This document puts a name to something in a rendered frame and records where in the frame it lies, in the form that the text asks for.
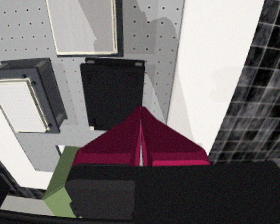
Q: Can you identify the white rectangular sheet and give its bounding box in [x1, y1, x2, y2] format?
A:
[48, 0, 114, 52]

